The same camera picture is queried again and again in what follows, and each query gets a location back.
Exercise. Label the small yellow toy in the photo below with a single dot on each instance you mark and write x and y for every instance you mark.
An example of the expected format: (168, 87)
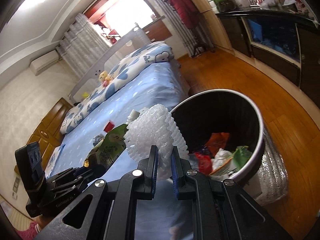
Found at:
(85, 95)

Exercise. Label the white foam net sleeve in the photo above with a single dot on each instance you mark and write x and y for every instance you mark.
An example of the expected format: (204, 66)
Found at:
(156, 126)

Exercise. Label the wooden coat stand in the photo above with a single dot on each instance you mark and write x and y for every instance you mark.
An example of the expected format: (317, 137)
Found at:
(200, 45)

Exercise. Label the white bed guard rail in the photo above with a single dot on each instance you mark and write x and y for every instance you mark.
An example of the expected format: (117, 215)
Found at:
(133, 40)

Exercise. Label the wooden headboard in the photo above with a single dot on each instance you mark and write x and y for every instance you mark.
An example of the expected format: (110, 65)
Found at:
(47, 133)

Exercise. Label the person's left hand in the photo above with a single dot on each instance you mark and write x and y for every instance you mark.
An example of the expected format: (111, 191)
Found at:
(43, 221)

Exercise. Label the blue bed with floral sheet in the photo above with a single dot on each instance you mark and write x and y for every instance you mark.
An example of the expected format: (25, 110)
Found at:
(164, 217)

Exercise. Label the grey right curtain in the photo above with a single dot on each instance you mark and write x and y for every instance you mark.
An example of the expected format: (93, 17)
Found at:
(183, 33)

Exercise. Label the yellow teddy bear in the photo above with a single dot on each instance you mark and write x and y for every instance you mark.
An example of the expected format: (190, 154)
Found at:
(105, 78)

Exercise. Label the white wall air conditioner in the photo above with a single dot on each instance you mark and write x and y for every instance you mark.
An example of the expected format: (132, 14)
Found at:
(42, 63)

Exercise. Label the round trash bin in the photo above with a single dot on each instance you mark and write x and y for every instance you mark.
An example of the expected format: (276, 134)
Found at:
(222, 118)

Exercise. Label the white red paper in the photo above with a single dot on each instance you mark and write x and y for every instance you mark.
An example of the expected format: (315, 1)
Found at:
(220, 158)

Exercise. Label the blue white cartoon duvet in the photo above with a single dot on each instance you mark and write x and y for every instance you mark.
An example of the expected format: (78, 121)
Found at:
(121, 74)

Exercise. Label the dark tv cabinet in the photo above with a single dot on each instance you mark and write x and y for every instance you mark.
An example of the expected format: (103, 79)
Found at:
(286, 42)

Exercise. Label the wooden wardrobe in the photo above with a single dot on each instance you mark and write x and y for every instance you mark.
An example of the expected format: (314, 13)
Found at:
(217, 31)

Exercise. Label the grey printed paper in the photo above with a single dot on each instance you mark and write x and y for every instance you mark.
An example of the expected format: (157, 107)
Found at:
(97, 139)

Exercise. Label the red jacket on stand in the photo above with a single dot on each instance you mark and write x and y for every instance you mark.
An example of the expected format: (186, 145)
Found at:
(187, 12)

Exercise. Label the red snack bag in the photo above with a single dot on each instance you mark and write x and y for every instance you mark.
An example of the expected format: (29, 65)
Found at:
(204, 163)

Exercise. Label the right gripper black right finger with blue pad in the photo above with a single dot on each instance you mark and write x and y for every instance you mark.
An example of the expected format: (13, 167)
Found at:
(221, 209)

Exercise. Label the silver foil insulation bag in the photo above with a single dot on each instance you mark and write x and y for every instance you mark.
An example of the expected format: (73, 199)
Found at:
(270, 183)

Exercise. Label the white blue pillow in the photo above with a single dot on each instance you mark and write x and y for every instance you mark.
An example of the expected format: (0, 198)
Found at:
(52, 161)

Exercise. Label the orange dark snack wrapper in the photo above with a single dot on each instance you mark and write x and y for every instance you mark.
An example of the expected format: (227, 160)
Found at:
(217, 141)

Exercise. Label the grey left curtain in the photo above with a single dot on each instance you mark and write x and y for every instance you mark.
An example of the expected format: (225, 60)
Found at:
(82, 45)

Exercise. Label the grey curtain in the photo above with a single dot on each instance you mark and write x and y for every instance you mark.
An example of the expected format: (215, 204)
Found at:
(183, 33)
(82, 45)

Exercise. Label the red white 1928 milk box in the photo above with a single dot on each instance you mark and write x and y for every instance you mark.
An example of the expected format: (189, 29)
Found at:
(109, 126)

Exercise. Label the green milk carton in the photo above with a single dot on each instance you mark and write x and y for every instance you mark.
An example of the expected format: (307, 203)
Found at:
(108, 150)

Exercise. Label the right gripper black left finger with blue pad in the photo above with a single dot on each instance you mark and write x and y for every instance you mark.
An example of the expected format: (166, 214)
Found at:
(107, 210)

